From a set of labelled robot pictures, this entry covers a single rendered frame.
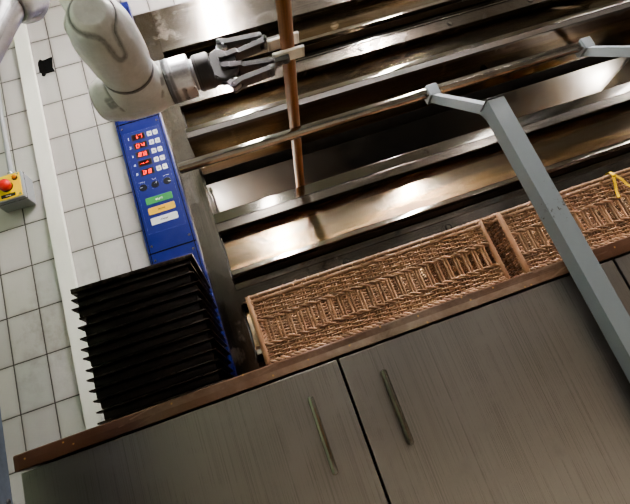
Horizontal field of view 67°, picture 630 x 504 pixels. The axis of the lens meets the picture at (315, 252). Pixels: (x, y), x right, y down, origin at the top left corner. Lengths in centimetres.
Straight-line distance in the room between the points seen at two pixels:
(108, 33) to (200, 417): 68
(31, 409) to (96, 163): 82
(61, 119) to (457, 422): 165
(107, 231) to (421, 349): 114
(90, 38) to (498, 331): 89
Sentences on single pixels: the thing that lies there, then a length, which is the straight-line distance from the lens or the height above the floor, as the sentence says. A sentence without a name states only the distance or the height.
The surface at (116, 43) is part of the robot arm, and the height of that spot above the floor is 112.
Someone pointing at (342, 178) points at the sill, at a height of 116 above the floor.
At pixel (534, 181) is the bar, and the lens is 107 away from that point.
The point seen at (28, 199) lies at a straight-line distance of 183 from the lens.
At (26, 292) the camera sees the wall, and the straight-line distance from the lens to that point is 177.
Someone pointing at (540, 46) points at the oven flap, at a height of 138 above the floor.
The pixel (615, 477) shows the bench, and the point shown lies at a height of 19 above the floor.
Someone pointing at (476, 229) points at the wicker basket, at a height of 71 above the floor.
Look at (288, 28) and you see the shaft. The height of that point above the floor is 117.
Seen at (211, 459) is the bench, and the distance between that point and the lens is 94.
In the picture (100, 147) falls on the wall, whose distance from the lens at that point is 187.
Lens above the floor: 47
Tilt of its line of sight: 18 degrees up
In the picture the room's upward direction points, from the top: 20 degrees counter-clockwise
